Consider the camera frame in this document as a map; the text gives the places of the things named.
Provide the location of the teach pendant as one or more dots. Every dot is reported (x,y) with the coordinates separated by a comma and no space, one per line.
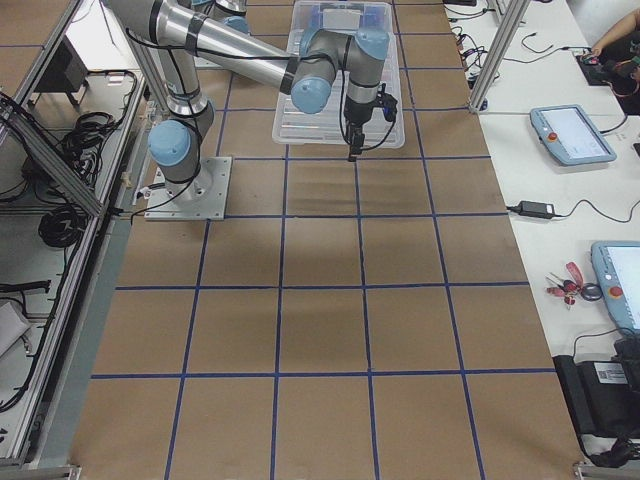
(569,135)
(616,267)

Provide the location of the teach pendant upper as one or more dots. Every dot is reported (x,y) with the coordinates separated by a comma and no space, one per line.
(569,135)

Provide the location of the clear plastic box lid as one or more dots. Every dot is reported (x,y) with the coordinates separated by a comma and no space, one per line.
(292,126)

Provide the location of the clear plastic storage box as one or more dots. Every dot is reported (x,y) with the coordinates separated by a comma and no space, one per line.
(345,17)

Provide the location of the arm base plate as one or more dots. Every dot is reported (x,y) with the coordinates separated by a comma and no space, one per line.
(204,199)

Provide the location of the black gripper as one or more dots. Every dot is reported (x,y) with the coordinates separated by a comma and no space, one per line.
(358,114)

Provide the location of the teach pendant lower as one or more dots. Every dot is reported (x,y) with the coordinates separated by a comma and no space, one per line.
(616,267)

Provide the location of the aluminium frame post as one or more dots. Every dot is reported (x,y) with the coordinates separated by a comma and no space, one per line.
(510,21)

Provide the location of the black power adapter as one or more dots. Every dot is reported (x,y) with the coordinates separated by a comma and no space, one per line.
(533,209)

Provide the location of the black device on table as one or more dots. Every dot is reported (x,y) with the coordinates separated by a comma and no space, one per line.
(602,397)

